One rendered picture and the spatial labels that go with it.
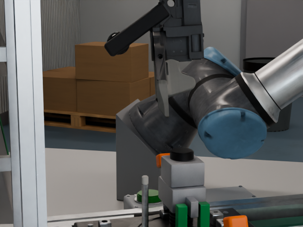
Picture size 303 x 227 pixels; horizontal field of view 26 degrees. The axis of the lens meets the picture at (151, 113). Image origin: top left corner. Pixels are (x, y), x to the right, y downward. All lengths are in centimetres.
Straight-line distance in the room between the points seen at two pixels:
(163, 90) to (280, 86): 30
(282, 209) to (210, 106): 27
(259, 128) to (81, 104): 490
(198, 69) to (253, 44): 662
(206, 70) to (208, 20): 672
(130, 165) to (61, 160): 39
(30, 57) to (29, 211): 13
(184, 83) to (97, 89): 495
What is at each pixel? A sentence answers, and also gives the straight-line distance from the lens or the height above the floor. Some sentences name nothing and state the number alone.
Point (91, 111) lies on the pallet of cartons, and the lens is 600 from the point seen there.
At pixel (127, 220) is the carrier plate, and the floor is 97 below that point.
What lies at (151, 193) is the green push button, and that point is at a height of 97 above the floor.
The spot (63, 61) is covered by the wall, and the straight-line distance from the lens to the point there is 783.
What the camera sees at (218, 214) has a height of 100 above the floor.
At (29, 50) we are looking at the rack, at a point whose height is 124.
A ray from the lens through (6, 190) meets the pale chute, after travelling 81.
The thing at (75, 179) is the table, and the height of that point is 86.
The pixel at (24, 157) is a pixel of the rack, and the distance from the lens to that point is 55.
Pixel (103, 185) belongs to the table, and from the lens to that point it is 147.
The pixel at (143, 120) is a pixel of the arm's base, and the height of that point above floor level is 102.
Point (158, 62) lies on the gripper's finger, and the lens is 99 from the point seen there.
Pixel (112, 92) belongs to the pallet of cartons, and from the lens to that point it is 585.
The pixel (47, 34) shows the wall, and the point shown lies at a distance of 736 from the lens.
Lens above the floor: 130
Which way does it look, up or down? 11 degrees down
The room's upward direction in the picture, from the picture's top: straight up
